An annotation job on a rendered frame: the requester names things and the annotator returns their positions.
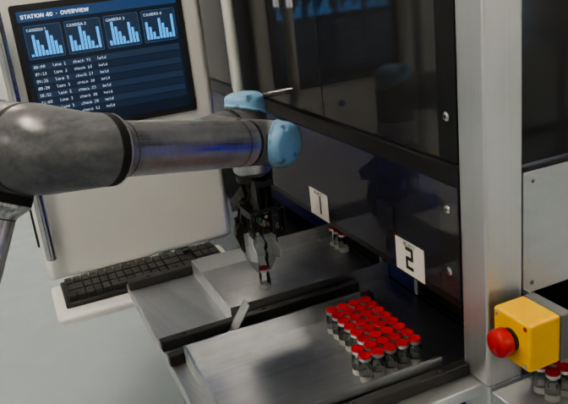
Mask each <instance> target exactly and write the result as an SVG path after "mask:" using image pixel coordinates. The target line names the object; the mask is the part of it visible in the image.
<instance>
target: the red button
mask: <svg viewBox="0 0 568 404"><path fill-rule="evenodd" d="M487 343H488V347H489V350H490V351H491V352H492V353H493V354H494V355H495V356H496V357H497V358H507V357H509V356H511V355H513V354H514V353H515V350H516V343H515V341H514V338H513V336H512V334H511V333H510V332H509V331H508V330H507V329H506V328H504V327H498V328H495V329H492V330H491V331H490V332H489V333H488V335H487Z"/></svg>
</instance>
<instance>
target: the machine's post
mask: <svg viewBox="0 0 568 404"><path fill-rule="evenodd" d="M455 17H456V77H457V108H458V139H459V169H460V199H461V259H462V290H463V320H464V351H465V362H467V363H468V364H469V374H470V375H471V376H472V377H473V378H474V379H475V380H477V381H478V382H479V383H481V384H482V395H481V396H478V397H475V398H473V399H471V400H469V401H466V404H494V403H493V402H492V392H493V391H495V390H498V389H501V388H503V387H506V386H507V385H511V384H514V383H516V382H518V381H520V380H522V376H521V373H522V367H520V366H519V365H517V364H516V363H514V362H512V361H511V360H510V359H509V358H497V357H496V356H495V355H494V354H493V353H492V352H491V351H490V350H489V347H488V343H487V335H488V333H489V332H490V331H491V330H492V329H494V307H495V306H496V305H498V304H501V303H505V302H508V301H510V300H513V299H515V298H519V297H521V296H522V0H455Z"/></svg>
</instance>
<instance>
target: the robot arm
mask: <svg viewBox="0 0 568 404"><path fill-rule="evenodd" d="M224 103H225V105H224V108H225V109H224V110H222V111H220V112H216V113H213V114H210V115H208V116H205V117H201V118H195V119H194V120H138V121H123V119H122V118H120V117H119V116H118V115H117V114H114V113H110V112H85V111H79V110H74V109H69V108H65V107H60V106H52V105H47V104H43V103H35V102H18V101H5V100H2V99H0V284H1V280H2V277H3V271H4V267H5V264H6V260H7V257H8V251H9V247H10V243H11V239H12V236H13V232H14V226H15V222H16V221H17V219H18V218H19V217H21V216H22V215H23V214H25V213H26V212H28V211H30V210H31V207H32V205H33V201H34V197H35V195H49V194H62V193H67V192H73V191H79V190H86V189H92V188H104V187H112V186H117V185H119V184H121V183H122V182H124V181H125V179H126V178H127V177H137V176H148V175H157V174H167V173H177V172H195V171H205V170H215V169H224V168H233V172H234V173H235V176H236V182H237V183H240V184H245V185H242V186H240V187H239V188H238V190H237V191H236V193H235V194H234V195H233V196H232V198H231V200H230V205H231V207H232V212H234V211H237V212H238V214H237V217H235V218H234V222H235V223H234V234H235V238H236V239H237V241H238V244H239V246H240V248H241V250H242V251H243V253H244V255H245V257H246V258H247V260H248V262H249V263H250V265H251V266H252V267H253V268H254V269H255V270H256V271H257V272H258V273H259V272H260V271H259V255H258V253H257V251H256V248H255V244H256V243H257V237H258V236H260V235H261V237H262V238H263V239H264V241H265V246H264V250H265V262H266V264H267V265H268V267H269V270H270V269H271V267H272V265H273V264H274V262H275V259H276V257H281V256H282V252H281V247H280V246H279V244H278V240H277V236H278V233H280V232H281V230H283V229H284V230H285V231H287V222H286V214H285V206H284V205H283V204H281V203H280V202H278V201H277V200H275V199H274V198H272V193H271V185H273V174H272V167H289V166H291V165H292V164H293V163H294V162H295V161H296V160H297V159H298V157H299V155H300V152H301V148H302V147H301V145H302V138H301V134H300V132H299V130H298V127H297V126H296V125H295V124H293V123H290V122H285V121H281V120H280V119H276V120H267V115H266V114H267V111H266V108H265V100H264V97H263V95H262V94H261V93H260V92H258V91H255V90H245V91H239V92H234V93H231V94H228V95H227V96H226V97H225V98H224ZM281 212H283V217H284V223H283V222H282V216H281Z"/></svg>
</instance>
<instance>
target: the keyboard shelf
mask: <svg viewBox="0 0 568 404"><path fill-rule="evenodd" d="M215 246H216V247H217V248H218V249H219V251H220V252H225V251H226V250H225V249H224V248H223V247H222V246H221V245H215ZM149 257H152V256H147V257H144V258H140V259H145V258H149ZM151 259H152V258H151ZM136 260H139V259H134V260H130V261H127V262H124V263H121V264H117V265H120V267H121V265H122V264H126V263H129V262H133V261H135V262H136ZM113 266H116V265H111V266H107V267H104V268H100V269H97V270H92V271H88V272H85V273H84V274H86V273H88V275H89V273H90V272H93V271H95V272H96V273H97V271H98V270H103V269H104V270H105V269H106V268H109V267H113ZM112 269H113V268H112ZM52 299H53V302H54V306H55V309H56V313H57V319H58V323H59V325H60V326H67V325H72V324H76V323H79V322H82V321H85V320H88V319H94V318H97V317H100V316H103V315H106V314H111V313H115V312H118V311H121V310H125V309H127V308H132V307H135V305H134V302H133V300H132V298H131V297H130V296H129V294H128V292H127V293H124V294H121V295H117V296H115V297H111V298H106V299H102V300H99V301H96V302H93V303H87V304H84V305H80V306H78V307H74V308H67V306H66V303H65V300H64V297H63V292H62V288H61V286H57V287H54V288H53V289H52Z"/></svg>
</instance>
